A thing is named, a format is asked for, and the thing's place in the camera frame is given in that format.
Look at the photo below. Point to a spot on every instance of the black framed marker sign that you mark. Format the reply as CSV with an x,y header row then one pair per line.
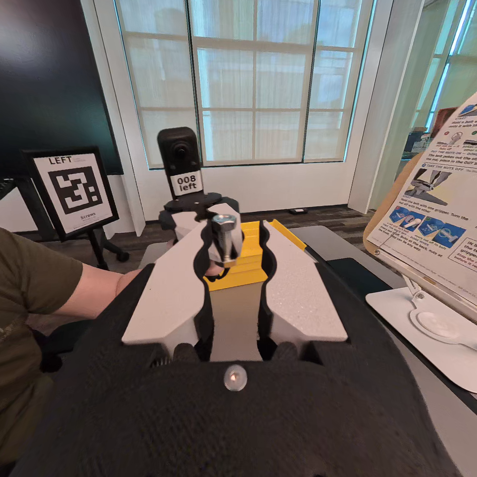
x,y
74,186

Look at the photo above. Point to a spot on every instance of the wooden document holder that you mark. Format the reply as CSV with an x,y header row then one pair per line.
x,y
384,197

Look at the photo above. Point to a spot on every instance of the person's left hand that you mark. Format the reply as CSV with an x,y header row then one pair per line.
x,y
213,269

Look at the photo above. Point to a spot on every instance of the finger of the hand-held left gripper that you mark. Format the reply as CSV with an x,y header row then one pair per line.
x,y
193,220
239,242

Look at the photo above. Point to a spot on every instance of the narrow side window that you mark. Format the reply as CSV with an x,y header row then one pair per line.
x,y
447,56

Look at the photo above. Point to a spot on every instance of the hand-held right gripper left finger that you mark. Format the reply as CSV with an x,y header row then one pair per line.
x,y
167,298

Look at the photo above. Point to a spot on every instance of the black sign stand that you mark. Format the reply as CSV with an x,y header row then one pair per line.
x,y
97,248

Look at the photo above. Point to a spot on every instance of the large gridded window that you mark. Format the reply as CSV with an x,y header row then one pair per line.
x,y
223,74

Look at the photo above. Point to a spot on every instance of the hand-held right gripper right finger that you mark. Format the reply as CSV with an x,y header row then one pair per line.
x,y
305,298

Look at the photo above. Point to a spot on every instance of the white stand base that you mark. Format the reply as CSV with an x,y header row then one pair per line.
x,y
395,309

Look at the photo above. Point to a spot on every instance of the yellow bin with black divider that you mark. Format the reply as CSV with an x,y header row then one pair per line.
x,y
242,277

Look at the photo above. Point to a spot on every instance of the printed instruction sheet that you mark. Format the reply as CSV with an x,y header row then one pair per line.
x,y
428,193

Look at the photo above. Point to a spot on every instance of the black floor outlet box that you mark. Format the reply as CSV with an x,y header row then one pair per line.
x,y
298,211

